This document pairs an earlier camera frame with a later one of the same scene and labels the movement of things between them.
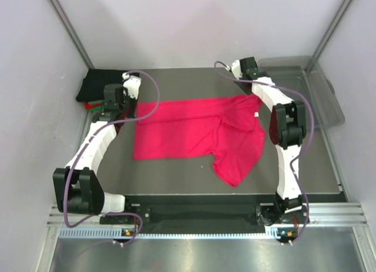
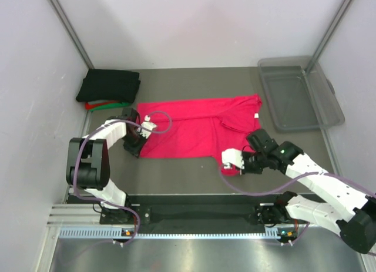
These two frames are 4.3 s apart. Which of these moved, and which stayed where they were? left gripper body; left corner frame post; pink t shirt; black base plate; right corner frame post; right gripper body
Moved: right gripper body; left gripper body
Stayed: left corner frame post; right corner frame post; pink t shirt; black base plate
